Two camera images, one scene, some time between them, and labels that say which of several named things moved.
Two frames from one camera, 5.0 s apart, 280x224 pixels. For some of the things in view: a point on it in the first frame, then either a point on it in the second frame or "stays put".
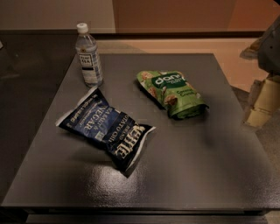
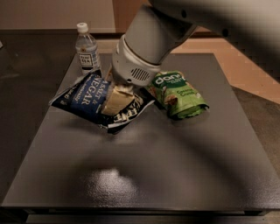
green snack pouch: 173,91 stays put
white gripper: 270,49 -> 130,67
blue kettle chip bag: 94,120 -> 85,98
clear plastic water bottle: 87,48 stays put
